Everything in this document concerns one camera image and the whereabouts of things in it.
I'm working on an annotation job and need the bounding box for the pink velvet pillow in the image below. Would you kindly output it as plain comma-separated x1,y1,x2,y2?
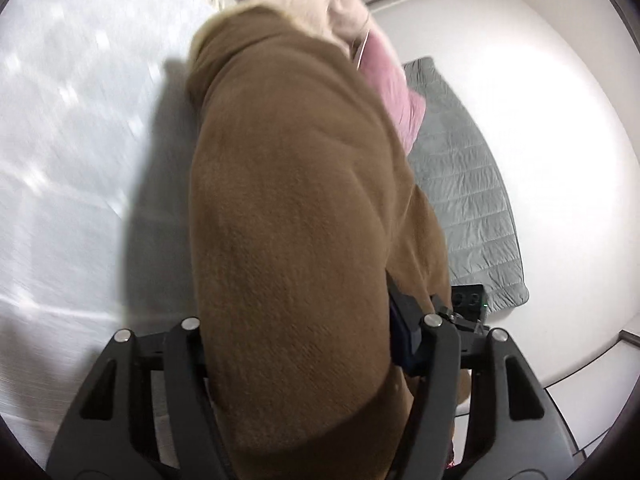
356,23,426,155

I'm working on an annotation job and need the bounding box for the brown coat with fur collar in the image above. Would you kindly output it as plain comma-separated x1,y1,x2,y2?
186,4,450,479

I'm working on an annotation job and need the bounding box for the grey quilted headboard cushion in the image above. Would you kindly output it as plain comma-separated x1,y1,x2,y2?
404,58,529,312

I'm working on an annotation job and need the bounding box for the light blue checked blanket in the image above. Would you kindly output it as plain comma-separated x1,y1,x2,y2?
1,0,234,462

